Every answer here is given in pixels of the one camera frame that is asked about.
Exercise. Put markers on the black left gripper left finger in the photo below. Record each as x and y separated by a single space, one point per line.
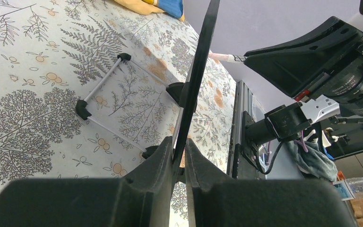
139 199

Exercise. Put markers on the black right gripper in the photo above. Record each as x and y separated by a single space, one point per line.
327 61

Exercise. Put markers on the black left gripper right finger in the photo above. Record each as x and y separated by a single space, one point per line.
217 200

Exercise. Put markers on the white whiteboard black frame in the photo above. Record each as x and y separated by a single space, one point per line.
184 94

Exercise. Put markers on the red white marker pen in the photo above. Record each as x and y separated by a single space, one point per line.
227 57

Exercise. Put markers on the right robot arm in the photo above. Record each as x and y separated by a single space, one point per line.
285 123

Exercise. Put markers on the floral tablecloth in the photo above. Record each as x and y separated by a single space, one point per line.
83 87

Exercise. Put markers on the blue pikachu cloth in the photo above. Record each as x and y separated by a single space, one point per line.
174 8

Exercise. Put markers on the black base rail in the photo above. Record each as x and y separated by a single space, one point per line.
246 110

